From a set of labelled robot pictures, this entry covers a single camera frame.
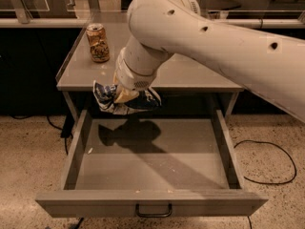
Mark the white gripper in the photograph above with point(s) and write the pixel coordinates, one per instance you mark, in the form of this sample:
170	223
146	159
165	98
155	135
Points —
130	77

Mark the blue chip bag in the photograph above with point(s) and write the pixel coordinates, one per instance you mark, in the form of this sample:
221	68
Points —
104	95

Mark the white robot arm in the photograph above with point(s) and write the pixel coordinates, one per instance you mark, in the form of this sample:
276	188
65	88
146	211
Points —
269	65

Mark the grey cabinet counter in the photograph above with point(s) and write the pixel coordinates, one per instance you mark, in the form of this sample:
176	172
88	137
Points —
179	77

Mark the open grey drawer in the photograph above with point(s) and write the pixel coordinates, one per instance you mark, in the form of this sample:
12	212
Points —
116	163

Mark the gold soda can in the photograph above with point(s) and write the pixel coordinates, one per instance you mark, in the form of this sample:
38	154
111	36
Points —
98	43

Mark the white horizontal rail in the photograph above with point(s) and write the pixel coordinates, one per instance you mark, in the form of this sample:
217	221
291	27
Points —
79	23

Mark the black drawer handle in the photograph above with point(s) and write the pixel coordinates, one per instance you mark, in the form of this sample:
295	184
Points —
153	211

